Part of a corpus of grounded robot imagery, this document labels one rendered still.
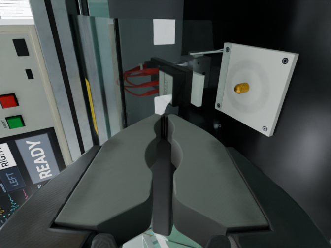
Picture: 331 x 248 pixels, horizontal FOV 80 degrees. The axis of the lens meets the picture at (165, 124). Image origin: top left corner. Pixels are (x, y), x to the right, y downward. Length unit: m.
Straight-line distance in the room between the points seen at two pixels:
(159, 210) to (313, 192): 0.31
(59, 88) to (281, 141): 0.40
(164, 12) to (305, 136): 0.42
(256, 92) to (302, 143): 0.12
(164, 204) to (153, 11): 0.47
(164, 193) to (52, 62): 0.27
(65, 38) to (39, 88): 0.10
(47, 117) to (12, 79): 0.08
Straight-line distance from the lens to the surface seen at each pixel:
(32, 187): 0.50
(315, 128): 0.39
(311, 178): 0.43
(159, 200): 0.17
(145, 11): 0.55
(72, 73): 0.36
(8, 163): 0.46
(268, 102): 0.41
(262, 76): 0.41
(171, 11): 0.59
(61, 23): 0.35
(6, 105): 0.40
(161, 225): 0.19
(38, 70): 0.39
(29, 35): 0.38
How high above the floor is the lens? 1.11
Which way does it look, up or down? 26 degrees down
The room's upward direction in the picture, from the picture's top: 105 degrees counter-clockwise
